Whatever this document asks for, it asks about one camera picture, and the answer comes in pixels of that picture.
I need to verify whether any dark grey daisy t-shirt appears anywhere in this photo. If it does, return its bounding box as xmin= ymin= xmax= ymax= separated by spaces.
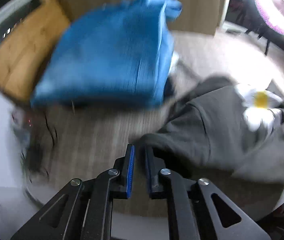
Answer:
xmin=135 ymin=76 xmax=284 ymax=184

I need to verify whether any blue folded garment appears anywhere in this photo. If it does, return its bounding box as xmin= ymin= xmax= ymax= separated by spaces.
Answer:
xmin=30 ymin=3 xmax=174 ymax=107

